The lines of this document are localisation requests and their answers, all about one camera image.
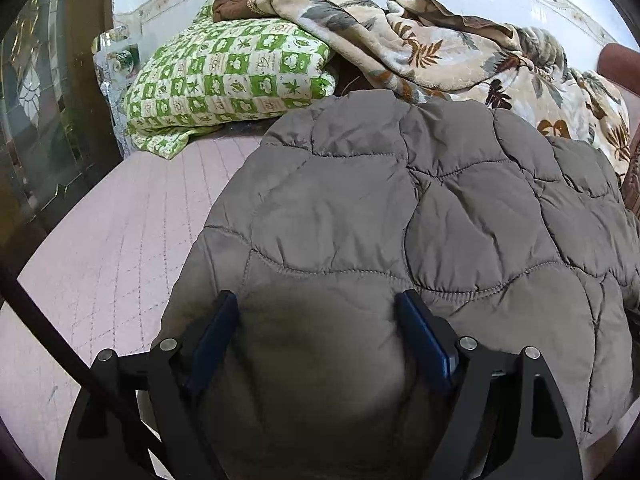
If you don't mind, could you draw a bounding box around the patterned glass door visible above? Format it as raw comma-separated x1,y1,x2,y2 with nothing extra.
0,0,123,243

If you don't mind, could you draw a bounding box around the green and white checked pillow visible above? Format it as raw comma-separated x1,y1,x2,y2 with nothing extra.
122,2,338,161

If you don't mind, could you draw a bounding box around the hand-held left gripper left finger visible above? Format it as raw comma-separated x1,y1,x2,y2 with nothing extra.
55,290,241,480

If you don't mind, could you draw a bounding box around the clear plastic bag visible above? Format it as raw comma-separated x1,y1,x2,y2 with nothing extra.
92,25,146,158

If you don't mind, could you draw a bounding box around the grey-brown quilted puffer jacket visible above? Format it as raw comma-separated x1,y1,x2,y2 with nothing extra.
155,89,640,480

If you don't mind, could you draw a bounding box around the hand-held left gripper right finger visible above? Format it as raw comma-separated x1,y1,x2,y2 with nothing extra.
395,289,584,480

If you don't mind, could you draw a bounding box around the pink quilted bed pad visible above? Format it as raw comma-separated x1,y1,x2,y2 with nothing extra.
0,137,281,480

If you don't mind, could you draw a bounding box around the black cable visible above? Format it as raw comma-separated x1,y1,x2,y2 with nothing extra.
0,262,161,461

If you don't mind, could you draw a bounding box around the striped brown cloth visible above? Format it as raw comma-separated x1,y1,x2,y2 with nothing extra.
620,130,640,211

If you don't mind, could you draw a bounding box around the reddish brown cushion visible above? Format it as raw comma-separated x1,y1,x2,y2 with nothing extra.
597,42,640,106

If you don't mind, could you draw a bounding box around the beige leaf print blanket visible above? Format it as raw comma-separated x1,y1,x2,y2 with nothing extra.
212,0,632,186

